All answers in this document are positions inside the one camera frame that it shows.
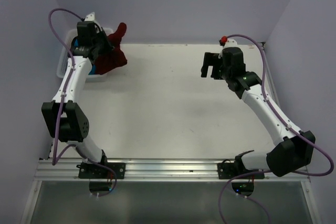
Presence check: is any aluminium mounting rail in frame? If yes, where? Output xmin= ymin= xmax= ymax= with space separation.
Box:
xmin=33 ymin=157 xmax=310 ymax=182

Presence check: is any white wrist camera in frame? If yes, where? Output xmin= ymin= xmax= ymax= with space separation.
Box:
xmin=84 ymin=12 xmax=98 ymax=24
xmin=219 ymin=36 xmax=240 ymax=55

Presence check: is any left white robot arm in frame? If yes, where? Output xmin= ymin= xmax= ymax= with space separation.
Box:
xmin=41 ymin=20 xmax=112 ymax=178

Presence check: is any blue t shirt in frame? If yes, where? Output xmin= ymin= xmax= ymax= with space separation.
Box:
xmin=70 ymin=37 xmax=96 ymax=75

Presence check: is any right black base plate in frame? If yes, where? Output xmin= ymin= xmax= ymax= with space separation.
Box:
xmin=217 ymin=159 xmax=258 ymax=179

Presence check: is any white plastic basket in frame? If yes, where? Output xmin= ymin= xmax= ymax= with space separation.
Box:
xmin=56 ymin=29 xmax=107 ymax=82

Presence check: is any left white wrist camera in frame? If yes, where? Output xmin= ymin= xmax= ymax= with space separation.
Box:
xmin=84 ymin=12 xmax=98 ymax=24

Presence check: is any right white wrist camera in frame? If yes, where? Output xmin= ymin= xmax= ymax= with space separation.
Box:
xmin=219 ymin=36 xmax=240 ymax=55

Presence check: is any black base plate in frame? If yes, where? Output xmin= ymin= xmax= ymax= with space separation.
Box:
xmin=76 ymin=157 xmax=126 ymax=179
xmin=217 ymin=159 xmax=258 ymax=179

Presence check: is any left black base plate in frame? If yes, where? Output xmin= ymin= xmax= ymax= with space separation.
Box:
xmin=76 ymin=157 xmax=126 ymax=179

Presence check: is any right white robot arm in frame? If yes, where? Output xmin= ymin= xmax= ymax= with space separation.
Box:
xmin=201 ymin=47 xmax=316 ymax=178

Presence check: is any dark red t shirt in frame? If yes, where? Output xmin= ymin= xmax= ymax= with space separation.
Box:
xmin=93 ymin=23 xmax=128 ymax=75

